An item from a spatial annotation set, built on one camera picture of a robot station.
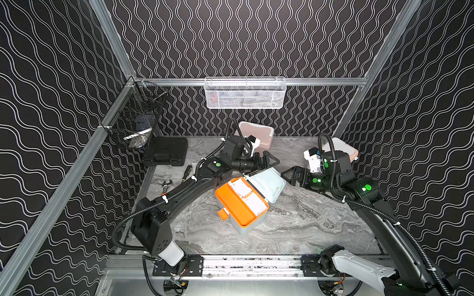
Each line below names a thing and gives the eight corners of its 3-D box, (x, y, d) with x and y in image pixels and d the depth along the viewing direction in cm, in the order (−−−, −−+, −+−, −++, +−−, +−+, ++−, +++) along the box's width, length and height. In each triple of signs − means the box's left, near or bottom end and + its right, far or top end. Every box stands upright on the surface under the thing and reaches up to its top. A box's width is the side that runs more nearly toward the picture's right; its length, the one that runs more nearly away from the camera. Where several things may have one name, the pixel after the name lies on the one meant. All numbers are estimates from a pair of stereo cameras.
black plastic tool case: (146, 167, 108) (141, 160, 103) (155, 144, 120) (151, 137, 115) (185, 167, 108) (182, 160, 103) (190, 144, 120) (188, 137, 115)
